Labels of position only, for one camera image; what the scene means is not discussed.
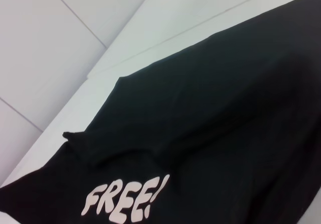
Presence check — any black t-shirt with white print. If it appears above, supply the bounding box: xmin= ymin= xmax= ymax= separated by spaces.
xmin=0 ymin=0 xmax=321 ymax=224

